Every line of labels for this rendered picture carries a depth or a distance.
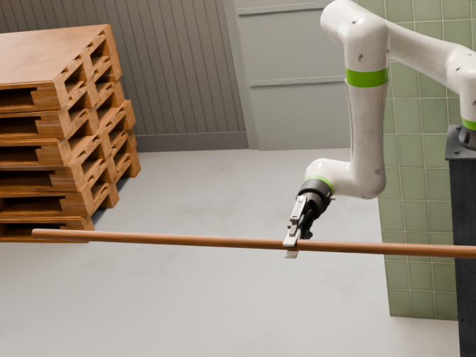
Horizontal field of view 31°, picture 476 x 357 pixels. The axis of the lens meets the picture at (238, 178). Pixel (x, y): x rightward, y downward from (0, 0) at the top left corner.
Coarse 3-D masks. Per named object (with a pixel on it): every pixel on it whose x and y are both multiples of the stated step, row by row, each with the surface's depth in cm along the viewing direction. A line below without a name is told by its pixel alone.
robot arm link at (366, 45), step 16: (352, 16) 231; (368, 16) 228; (352, 32) 227; (368, 32) 225; (384, 32) 227; (352, 48) 228; (368, 48) 226; (384, 48) 228; (352, 64) 231; (368, 64) 228; (384, 64) 230; (352, 80) 233; (368, 80) 231; (384, 80) 233
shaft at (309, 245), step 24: (72, 240) 250; (96, 240) 246; (120, 240) 243; (144, 240) 240; (168, 240) 238; (192, 240) 235; (216, 240) 233; (240, 240) 230; (264, 240) 228; (312, 240) 224
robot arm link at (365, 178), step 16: (352, 96) 236; (368, 96) 233; (384, 96) 235; (352, 112) 239; (368, 112) 236; (384, 112) 239; (352, 128) 242; (368, 128) 238; (352, 144) 244; (368, 144) 241; (352, 160) 246; (368, 160) 243; (384, 160) 247; (352, 176) 247; (368, 176) 244; (384, 176) 247; (352, 192) 248; (368, 192) 246
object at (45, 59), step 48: (0, 48) 499; (48, 48) 484; (96, 48) 505; (0, 96) 475; (48, 96) 442; (96, 96) 487; (0, 144) 463; (48, 144) 454; (96, 144) 487; (0, 192) 481; (48, 192) 473; (96, 192) 497; (0, 240) 496; (48, 240) 487
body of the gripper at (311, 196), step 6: (312, 198) 238; (318, 198) 240; (306, 204) 236; (312, 204) 239; (318, 204) 238; (306, 210) 235; (312, 210) 240; (318, 210) 239; (312, 216) 240; (318, 216) 240; (306, 222) 236
